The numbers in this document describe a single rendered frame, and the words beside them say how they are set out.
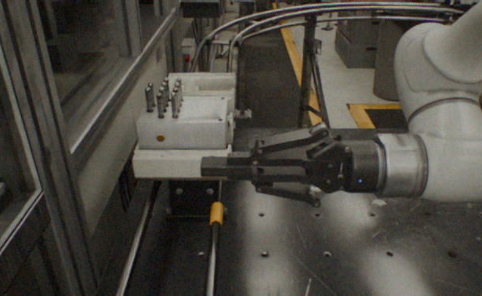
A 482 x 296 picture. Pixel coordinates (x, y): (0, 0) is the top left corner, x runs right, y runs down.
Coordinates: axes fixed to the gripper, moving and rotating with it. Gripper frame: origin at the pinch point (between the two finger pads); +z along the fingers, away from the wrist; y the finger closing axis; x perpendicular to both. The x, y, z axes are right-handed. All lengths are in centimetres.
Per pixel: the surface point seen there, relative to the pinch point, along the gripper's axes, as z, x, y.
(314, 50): -36, -142, -25
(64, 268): 20.7, 10.3, -9.0
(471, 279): -38.5, 2.5, -19.8
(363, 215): -25.4, -13.8, -19.8
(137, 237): 11.4, 8.1, -5.8
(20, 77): 20.5, 8.8, 16.2
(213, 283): 1.1, 15.6, -5.9
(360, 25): -102, -304, -50
